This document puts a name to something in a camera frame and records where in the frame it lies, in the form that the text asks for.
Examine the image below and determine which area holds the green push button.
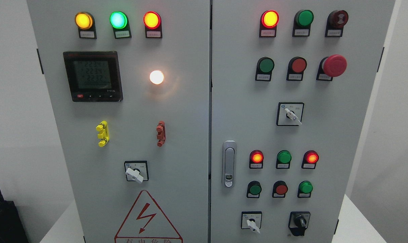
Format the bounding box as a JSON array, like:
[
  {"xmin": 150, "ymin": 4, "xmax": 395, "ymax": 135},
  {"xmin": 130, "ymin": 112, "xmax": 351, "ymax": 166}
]
[
  {"xmin": 255, "ymin": 57, "xmax": 275, "ymax": 82},
  {"xmin": 297, "ymin": 181, "xmax": 313, "ymax": 198},
  {"xmin": 246, "ymin": 181, "xmax": 262, "ymax": 198}
]

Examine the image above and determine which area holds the green indicator lower middle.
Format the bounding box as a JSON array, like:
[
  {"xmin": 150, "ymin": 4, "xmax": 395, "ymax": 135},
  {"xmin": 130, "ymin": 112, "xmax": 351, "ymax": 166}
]
[{"xmin": 276, "ymin": 150, "xmax": 292, "ymax": 169}]

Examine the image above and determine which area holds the yellow indicator light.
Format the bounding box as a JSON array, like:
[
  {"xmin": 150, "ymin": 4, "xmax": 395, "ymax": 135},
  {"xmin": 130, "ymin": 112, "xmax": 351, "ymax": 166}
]
[{"xmin": 75, "ymin": 12, "xmax": 97, "ymax": 39}]

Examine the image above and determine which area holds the silver door latch handle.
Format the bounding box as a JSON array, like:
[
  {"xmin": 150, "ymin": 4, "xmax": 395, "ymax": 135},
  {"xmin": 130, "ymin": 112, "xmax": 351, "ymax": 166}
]
[{"xmin": 222, "ymin": 140, "xmax": 237, "ymax": 188}]

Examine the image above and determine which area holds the grey right cabinet door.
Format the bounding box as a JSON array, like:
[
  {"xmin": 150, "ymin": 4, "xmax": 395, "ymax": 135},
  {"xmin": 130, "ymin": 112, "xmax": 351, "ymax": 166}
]
[{"xmin": 209, "ymin": 0, "xmax": 395, "ymax": 243}]

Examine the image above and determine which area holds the red electrical warning triangle sticker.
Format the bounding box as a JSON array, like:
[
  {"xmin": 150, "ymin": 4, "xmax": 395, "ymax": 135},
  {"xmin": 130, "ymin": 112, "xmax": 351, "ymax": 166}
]
[{"xmin": 114, "ymin": 190, "xmax": 183, "ymax": 243}]

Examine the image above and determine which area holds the red terminal connector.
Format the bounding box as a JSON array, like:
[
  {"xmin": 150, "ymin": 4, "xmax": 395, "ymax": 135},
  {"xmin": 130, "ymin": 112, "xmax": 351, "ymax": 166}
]
[{"xmin": 156, "ymin": 120, "xmax": 167, "ymax": 147}]

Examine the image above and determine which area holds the white selector switch left door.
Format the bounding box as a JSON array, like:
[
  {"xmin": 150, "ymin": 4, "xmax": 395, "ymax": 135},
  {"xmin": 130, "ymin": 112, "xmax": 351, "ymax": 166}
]
[{"xmin": 124, "ymin": 161, "xmax": 149, "ymax": 184}]

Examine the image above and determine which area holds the white selector switch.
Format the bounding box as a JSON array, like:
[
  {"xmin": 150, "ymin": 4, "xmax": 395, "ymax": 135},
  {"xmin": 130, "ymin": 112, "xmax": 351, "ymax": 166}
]
[
  {"xmin": 276, "ymin": 102, "xmax": 305, "ymax": 126},
  {"xmin": 241, "ymin": 211, "xmax": 262, "ymax": 234}
]

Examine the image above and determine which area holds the red indicator light top right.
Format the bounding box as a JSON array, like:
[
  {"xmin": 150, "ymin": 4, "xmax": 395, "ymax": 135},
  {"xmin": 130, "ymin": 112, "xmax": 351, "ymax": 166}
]
[{"xmin": 259, "ymin": 10, "xmax": 279, "ymax": 37}]

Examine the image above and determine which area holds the black digital power meter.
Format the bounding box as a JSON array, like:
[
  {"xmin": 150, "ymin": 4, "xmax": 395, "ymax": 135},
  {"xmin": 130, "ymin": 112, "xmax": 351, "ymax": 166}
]
[{"xmin": 63, "ymin": 51, "xmax": 123, "ymax": 103}]

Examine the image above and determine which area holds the red emergency stop button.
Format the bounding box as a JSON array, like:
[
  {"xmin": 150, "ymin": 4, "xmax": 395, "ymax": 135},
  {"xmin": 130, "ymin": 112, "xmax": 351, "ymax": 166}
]
[{"xmin": 316, "ymin": 54, "xmax": 347, "ymax": 81}]

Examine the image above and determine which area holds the black box with antenna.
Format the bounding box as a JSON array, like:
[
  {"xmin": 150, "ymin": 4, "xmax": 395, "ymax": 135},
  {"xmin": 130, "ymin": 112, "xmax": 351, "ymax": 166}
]
[{"xmin": 0, "ymin": 190, "xmax": 28, "ymax": 243}]

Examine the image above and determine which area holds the red lit indicator lower right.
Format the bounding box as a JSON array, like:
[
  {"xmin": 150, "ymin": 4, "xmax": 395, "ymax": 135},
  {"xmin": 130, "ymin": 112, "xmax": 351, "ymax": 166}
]
[{"xmin": 301, "ymin": 150, "xmax": 319, "ymax": 169}]

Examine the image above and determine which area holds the green lit indicator light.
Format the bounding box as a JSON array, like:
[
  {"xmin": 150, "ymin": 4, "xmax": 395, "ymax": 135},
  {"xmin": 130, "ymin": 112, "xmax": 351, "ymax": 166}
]
[{"xmin": 109, "ymin": 11, "xmax": 131, "ymax": 39}]

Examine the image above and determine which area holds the yellow terminal connector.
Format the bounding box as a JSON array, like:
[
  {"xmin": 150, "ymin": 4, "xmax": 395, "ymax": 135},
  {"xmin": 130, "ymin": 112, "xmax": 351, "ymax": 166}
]
[{"xmin": 96, "ymin": 120, "xmax": 110, "ymax": 147}]

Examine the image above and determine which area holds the dark red buzzer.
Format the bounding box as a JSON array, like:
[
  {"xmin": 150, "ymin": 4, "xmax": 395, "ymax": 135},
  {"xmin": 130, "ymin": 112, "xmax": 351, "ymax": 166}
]
[{"xmin": 325, "ymin": 10, "xmax": 349, "ymax": 37}]

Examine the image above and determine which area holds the grey left cabinet door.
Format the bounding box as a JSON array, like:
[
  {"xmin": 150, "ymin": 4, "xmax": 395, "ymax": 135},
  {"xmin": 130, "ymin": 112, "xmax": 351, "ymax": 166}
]
[{"xmin": 27, "ymin": 0, "xmax": 210, "ymax": 243}]

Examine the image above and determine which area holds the white lit indicator light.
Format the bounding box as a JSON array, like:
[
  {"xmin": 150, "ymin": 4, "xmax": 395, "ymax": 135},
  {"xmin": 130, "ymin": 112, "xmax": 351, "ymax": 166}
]
[{"xmin": 149, "ymin": 70, "xmax": 165, "ymax": 85}]

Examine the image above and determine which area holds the black knob selector switch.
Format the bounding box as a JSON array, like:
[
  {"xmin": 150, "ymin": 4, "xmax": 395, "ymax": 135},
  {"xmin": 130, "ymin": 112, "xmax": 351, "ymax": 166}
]
[{"xmin": 288, "ymin": 211, "xmax": 311, "ymax": 237}]

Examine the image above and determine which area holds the green push button lower left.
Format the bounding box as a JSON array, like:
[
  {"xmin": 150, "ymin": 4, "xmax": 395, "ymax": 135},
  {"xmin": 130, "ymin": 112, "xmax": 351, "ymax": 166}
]
[{"xmin": 246, "ymin": 181, "xmax": 262, "ymax": 198}]

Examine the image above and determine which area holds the grey cabinet door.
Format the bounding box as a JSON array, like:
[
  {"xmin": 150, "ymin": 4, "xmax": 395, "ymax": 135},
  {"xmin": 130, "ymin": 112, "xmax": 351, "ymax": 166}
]
[
  {"xmin": 27, "ymin": 0, "xmax": 210, "ymax": 243},
  {"xmin": 209, "ymin": 0, "xmax": 395, "ymax": 243}
]

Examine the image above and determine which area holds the red indicator light left door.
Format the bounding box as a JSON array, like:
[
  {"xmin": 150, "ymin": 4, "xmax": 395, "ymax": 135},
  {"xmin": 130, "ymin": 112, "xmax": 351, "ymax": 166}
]
[{"xmin": 143, "ymin": 11, "xmax": 162, "ymax": 38}]

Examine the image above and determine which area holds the red lit indicator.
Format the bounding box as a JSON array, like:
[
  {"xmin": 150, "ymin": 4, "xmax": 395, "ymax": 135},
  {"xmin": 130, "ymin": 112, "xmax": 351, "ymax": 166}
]
[
  {"xmin": 301, "ymin": 150, "xmax": 319, "ymax": 169},
  {"xmin": 249, "ymin": 150, "xmax": 264, "ymax": 169}
]

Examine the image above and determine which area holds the white selector switch bottom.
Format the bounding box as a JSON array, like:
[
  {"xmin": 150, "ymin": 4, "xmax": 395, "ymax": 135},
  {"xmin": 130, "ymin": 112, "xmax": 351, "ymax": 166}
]
[{"xmin": 241, "ymin": 211, "xmax": 262, "ymax": 234}]

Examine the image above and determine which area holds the red lit indicator lower left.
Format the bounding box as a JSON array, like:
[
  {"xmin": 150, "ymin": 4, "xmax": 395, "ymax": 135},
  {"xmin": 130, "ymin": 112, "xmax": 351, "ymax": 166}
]
[{"xmin": 249, "ymin": 150, "xmax": 264, "ymax": 169}]

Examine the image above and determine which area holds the green indicator light top right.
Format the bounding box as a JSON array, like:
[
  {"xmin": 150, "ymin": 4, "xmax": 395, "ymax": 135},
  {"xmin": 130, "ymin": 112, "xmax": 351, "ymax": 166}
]
[{"xmin": 292, "ymin": 9, "xmax": 314, "ymax": 37}]

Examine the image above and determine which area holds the red push button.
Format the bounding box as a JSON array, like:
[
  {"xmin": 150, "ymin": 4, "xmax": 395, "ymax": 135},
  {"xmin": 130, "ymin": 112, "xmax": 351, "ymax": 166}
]
[
  {"xmin": 286, "ymin": 56, "xmax": 307, "ymax": 81},
  {"xmin": 272, "ymin": 181, "xmax": 288, "ymax": 198}
]

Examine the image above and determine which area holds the white selector switch upper right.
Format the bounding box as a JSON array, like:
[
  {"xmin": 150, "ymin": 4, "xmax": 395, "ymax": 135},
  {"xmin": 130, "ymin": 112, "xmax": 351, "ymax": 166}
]
[{"xmin": 276, "ymin": 102, "xmax": 305, "ymax": 126}]

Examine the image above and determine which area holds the green push button upper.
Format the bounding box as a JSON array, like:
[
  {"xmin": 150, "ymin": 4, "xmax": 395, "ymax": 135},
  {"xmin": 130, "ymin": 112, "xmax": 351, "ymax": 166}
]
[{"xmin": 255, "ymin": 57, "xmax": 275, "ymax": 82}]

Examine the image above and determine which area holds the red push button upper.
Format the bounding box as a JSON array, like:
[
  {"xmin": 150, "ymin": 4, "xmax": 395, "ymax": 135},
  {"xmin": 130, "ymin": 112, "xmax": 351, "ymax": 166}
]
[{"xmin": 286, "ymin": 56, "xmax": 307, "ymax": 81}]

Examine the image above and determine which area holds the green push button lower right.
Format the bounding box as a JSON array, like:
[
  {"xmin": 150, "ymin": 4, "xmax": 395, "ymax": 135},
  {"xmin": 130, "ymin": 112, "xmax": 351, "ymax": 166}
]
[{"xmin": 297, "ymin": 181, "xmax": 313, "ymax": 198}]

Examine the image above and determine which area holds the red push button lower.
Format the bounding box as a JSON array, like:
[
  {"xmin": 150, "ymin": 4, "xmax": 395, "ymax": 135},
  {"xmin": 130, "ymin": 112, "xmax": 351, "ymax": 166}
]
[{"xmin": 272, "ymin": 181, "xmax": 288, "ymax": 198}]

